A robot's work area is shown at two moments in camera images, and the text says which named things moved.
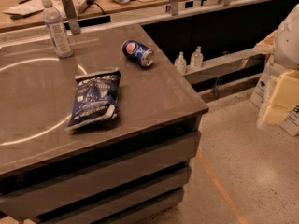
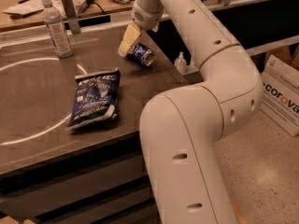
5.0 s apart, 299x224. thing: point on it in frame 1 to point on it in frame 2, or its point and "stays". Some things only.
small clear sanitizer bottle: (180, 63) stays
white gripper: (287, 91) to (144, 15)
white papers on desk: (34, 6) stays
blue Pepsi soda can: (139, 53) stays
